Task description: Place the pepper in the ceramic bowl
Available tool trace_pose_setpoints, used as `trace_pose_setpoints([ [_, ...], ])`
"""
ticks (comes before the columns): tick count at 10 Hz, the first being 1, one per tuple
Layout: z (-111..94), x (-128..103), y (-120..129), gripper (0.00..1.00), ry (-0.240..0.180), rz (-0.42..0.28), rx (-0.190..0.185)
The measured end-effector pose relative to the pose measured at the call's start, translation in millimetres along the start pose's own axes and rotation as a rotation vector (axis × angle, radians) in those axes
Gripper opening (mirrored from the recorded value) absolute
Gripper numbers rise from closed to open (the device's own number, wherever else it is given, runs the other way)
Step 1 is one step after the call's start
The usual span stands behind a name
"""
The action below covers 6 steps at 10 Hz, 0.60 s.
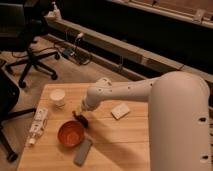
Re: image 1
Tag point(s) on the white spray bottle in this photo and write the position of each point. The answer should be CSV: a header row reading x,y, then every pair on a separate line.
x,y
55,13

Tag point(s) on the white rectangular block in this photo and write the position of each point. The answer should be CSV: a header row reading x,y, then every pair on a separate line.
x,y
120,111

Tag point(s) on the black office chair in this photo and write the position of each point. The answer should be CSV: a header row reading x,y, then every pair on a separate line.
x,y
20,22

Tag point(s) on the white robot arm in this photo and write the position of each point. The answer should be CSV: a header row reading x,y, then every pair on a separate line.
x,y
178,117

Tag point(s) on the black chair at left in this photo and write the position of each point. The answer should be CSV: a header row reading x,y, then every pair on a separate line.
x,y
9,95

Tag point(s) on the power strip on floor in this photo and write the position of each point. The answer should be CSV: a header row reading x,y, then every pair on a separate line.
x,y
70,54

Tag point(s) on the brown ceramic bowl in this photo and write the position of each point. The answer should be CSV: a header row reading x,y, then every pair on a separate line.
x,y
71,133

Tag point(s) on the grey rectangular sponge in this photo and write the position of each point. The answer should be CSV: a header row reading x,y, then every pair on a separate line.
x,y
82,152

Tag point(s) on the dark red pepper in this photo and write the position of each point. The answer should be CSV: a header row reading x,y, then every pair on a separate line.
x,y
81,119

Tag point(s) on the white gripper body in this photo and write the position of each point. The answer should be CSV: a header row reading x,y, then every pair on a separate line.
x,y
85,106

